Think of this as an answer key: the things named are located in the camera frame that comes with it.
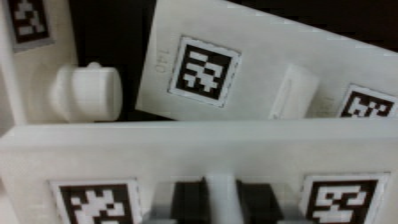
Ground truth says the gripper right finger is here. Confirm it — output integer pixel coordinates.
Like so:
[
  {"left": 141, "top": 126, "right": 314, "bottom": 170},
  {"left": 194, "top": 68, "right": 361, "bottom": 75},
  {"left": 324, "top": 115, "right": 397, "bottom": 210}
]
[{"left": 237, "top": 181, "right": 285, "bottom": 224}]

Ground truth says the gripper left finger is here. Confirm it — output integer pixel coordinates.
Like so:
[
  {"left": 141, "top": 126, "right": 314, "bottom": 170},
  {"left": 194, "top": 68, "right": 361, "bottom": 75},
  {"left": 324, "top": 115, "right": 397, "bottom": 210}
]
[{"left": 171, "top": 180, "right": 210, "bottom": 224}]

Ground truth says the white cabinet door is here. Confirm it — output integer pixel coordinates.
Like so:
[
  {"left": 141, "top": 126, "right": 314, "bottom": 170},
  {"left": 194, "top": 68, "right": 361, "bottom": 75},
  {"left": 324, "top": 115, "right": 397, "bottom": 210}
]
[
  {"left": 138, "top": 0, "right": 398, "bottom": 120},
  {"left": 0, "top": 119, "right": 398, "bottom": 224}
]

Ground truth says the white cabinet body box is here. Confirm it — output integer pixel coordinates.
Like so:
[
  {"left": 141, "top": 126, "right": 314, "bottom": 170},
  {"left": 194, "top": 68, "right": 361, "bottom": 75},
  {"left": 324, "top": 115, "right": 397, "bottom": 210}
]
[{"left": 0, "top": 0, "right": 123, "bottom": 125}]

